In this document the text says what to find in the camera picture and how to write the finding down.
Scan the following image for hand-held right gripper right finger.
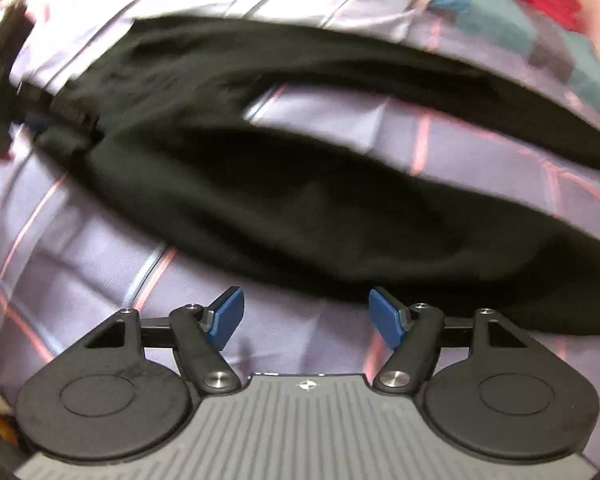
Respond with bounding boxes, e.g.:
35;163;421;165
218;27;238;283
368;286;531;397

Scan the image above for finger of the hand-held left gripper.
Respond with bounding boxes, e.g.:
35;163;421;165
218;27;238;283
11;80;101;153

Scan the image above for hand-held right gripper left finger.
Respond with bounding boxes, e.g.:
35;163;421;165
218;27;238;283
82;286;246;396

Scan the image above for black pants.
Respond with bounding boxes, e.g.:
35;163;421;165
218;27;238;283
10;15;600;337

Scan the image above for plaid bed sheet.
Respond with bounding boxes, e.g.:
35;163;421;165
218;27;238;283
0;0;600;466

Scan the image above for teal patterned cloth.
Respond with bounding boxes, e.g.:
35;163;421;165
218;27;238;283
427;0;600;118

